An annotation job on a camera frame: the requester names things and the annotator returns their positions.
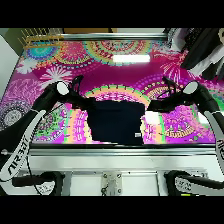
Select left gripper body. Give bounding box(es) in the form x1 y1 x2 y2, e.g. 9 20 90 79
67 90 95 112

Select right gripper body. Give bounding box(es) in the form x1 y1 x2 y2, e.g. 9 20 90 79
146 95 176 113

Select black garment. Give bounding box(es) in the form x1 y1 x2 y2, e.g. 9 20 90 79
87 99 147 147

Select heap of clothes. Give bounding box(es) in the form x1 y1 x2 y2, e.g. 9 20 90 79
164 28 224 82

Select yellow hanger rack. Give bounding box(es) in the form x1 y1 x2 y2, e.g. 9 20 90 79
18 28 65 49

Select silver frame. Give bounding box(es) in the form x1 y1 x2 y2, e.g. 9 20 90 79
19 32 224 196

